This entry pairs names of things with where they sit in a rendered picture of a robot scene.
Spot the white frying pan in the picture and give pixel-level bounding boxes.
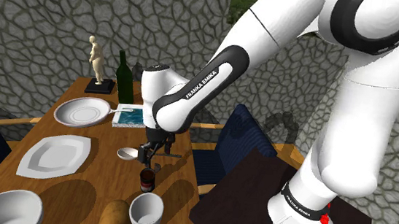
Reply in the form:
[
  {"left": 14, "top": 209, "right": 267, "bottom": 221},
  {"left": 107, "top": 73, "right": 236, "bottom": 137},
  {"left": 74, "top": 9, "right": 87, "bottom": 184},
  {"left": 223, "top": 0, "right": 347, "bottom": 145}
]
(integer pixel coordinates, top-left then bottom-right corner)
[{"left": 52, "top": 94, "right": 135, "bottom": 133}]

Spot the teal covered book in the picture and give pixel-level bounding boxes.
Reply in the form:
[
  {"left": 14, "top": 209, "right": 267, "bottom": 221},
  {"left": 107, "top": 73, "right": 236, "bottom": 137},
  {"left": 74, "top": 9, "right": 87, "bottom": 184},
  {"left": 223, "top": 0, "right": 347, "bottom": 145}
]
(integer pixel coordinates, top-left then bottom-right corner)
[{"left": 111, "top": 101, "right": 148, "bottom": 131}]

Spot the brown potato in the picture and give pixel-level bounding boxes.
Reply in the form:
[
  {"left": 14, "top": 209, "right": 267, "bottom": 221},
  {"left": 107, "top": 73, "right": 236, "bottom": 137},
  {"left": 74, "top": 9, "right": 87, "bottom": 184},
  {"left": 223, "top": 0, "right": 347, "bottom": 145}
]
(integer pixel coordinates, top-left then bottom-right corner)
[{"left": 98, "top": 197, "right": 133, "bottom": 224}]

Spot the dark green glass bottle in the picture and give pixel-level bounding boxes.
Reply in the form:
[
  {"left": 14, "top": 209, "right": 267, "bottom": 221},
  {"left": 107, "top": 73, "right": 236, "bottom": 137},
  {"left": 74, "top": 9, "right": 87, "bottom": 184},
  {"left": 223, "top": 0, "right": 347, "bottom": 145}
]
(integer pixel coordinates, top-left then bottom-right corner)
[{"left": 112, "top": 49, "right": 139, "bottom": 106}]

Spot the wooden dining table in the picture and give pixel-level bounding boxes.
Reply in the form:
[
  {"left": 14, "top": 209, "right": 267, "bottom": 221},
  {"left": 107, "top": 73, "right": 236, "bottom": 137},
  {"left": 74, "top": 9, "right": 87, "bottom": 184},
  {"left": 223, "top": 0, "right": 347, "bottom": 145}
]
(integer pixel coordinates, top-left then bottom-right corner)
[{"left": 0, "top": 70, "right": 220, "bottom": 224}]

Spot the white cup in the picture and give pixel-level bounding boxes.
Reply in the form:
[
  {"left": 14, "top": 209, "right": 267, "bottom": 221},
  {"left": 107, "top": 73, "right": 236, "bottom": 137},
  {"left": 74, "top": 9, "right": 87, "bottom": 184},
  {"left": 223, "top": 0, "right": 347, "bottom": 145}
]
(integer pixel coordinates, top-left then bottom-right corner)
[{"left": 127, "top": 190, "right": 166, "bottom": 224}]

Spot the dark robot stand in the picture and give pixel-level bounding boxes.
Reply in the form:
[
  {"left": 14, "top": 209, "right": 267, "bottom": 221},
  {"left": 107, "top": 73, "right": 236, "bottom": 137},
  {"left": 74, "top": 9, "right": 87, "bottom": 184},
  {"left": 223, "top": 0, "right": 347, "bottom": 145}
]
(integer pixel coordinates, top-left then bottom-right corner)
[{"left": 188, "top": 142, "right": 379, "bottom": 224}]

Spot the beige figure on black base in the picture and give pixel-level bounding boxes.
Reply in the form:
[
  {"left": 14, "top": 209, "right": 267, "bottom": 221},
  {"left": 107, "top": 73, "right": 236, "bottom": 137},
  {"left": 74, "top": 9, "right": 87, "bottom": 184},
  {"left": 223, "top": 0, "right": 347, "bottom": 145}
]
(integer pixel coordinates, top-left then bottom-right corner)
[{"left": 83, "top": 34, "right": 120, "bottom": 96}]

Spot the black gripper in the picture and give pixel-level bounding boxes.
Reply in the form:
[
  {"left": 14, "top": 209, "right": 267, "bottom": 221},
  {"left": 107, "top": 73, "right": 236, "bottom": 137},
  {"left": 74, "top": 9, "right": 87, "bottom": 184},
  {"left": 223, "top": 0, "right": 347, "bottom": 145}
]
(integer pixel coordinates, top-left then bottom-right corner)
[{"left": 136, "top": 125, "right": 177, "bottom": 175}]

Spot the window with greenery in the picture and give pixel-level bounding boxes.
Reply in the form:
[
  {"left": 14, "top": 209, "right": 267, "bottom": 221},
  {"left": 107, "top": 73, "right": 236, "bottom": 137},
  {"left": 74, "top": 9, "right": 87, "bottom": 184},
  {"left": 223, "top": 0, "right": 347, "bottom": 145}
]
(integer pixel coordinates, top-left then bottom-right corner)
[{"left": 226, "top": 0, "right": 271, "bottom": 28}]

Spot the white angular plate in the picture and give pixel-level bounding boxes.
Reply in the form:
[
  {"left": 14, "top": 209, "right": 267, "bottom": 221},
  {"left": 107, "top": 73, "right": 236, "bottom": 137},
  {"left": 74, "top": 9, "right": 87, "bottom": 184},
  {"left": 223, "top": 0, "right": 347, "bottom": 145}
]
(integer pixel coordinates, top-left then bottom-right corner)
[{"left": 15, "top": 130, "right": 93, "bottom": 184}]

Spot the white bowl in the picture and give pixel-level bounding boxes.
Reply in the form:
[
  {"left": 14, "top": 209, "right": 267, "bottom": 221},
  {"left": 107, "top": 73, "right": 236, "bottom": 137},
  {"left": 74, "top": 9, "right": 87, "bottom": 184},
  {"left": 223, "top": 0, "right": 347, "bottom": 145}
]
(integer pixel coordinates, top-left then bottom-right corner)
[{"left": 0, "top": 187, "right": 46, "bottom": 224}]

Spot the dark red jar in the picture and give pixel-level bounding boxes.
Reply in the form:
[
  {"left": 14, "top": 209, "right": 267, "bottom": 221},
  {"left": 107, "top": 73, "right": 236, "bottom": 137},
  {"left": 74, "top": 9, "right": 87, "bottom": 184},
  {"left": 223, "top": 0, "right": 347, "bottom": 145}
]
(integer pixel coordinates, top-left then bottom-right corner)
[{"left": 138, "top": 166, "right": 157, "bottom": 194}]

